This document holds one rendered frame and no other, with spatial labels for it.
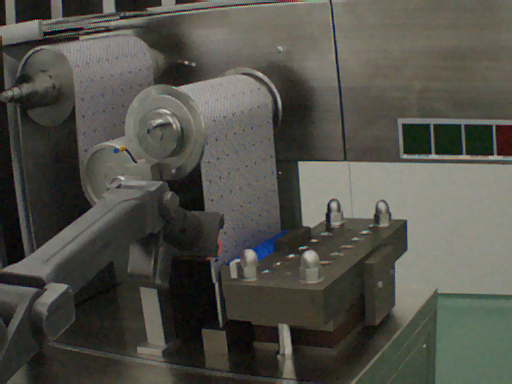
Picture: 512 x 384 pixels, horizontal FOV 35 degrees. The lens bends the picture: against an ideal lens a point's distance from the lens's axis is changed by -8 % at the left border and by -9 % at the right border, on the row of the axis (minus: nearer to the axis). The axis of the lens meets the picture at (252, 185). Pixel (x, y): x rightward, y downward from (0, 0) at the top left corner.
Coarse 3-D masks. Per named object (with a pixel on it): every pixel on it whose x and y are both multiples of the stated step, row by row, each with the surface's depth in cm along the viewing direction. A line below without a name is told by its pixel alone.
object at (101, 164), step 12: (108, 144) 139; (120, 144) 139; (96, 156) 142; (108, 156) 140; (120, 156) 139; (84, 168) 143; (96, 168) 142; (108, 168) 140; (120, 168) 140; (84, 180) 143; (96, 180) 143; (108, 180) 141; (96, 192) 143
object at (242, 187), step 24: (264, 144) 149; (216, 168) 135; (240, 168) 142; (264, 168) 149; (216, 192) 135; (240, 192) 142; (264, 192) 150; (240, 216) 142; (264, 216) 150; (240, 240) 142; (264, 240) 150; (216, 264) 136
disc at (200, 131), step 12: (168, 84) 131; (144, 96) 134; (180, 96) 131; (132, 108) 135; (156, 108) 133; (192, 108) 130; (132, 120) 136; (192, 120) 130; (204, 132) 130; (132, 144) 136; (204, 144) 130; (192, 156) 132; (180, 168) 133; (192, 168) 132
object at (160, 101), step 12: (156, 96) 132; (168, 96) 131; (144, 108) 134; (168, 108) 132; (180, 108) 131; (180, 120) 131; (132, 132) 136; (192, 132) 131; (192, 144) 131; (144, 156) 136; (180, 156) 132; (168, 168) 134
